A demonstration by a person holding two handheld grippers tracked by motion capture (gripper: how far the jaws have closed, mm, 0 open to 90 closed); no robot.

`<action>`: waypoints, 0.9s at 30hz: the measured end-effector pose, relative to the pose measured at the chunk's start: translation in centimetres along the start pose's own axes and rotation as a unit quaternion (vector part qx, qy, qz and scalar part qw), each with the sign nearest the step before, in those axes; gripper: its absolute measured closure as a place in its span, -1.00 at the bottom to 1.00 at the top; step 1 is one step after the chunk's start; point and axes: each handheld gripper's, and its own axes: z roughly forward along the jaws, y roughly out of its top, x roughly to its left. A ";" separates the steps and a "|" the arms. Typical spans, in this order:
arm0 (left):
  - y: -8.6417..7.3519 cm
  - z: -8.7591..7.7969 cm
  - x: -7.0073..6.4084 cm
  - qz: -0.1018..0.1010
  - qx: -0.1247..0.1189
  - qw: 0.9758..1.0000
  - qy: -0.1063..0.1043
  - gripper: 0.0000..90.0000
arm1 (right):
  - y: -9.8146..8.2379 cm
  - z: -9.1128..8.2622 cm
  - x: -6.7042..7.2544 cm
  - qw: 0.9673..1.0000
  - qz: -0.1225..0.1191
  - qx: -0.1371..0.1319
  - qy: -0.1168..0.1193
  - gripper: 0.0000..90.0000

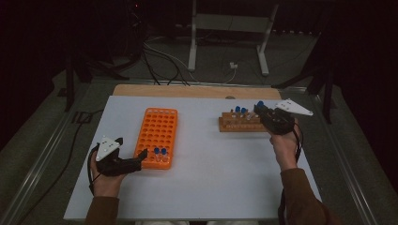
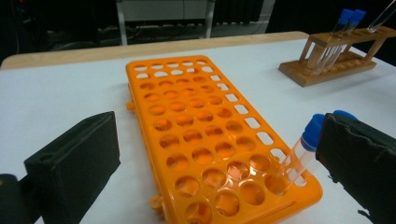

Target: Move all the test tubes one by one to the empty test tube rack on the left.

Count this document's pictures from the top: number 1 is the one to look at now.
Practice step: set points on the black tripod stand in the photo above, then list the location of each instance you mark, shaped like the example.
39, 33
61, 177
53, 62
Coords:
69, 87
328, 100

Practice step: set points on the grey metal stand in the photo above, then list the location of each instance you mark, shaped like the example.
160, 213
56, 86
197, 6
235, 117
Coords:
231, 23

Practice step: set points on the person's right hand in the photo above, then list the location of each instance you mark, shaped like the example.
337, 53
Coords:
284, 150

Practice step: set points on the round table grommet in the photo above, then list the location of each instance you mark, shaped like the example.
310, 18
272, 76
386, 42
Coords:
230, 97

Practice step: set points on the white plug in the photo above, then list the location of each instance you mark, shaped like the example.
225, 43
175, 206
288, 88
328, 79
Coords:
233, 65

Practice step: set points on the dark equipment rack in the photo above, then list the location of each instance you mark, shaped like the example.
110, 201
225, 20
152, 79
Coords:
136, 18

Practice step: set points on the white table mat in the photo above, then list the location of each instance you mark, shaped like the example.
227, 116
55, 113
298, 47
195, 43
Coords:
203, 175

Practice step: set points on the wooden test tube rack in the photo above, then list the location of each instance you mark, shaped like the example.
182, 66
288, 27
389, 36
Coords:
237, 127

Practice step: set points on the metal floor rail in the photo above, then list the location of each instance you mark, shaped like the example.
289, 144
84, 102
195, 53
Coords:
40, 162
347, 168

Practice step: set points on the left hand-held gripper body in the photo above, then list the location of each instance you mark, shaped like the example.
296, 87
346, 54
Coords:
115, 167

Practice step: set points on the orange plastic tube rack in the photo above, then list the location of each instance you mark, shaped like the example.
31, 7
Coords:
153, 125

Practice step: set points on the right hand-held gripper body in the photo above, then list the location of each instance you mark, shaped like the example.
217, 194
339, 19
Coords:
278, 122

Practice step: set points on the blue capped test tube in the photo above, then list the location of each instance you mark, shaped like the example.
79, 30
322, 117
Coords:
260, 103
156, 150
163, 151
243, 110
237, 109

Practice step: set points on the person's left hand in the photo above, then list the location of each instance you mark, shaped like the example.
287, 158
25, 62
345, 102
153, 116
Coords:
106, 186

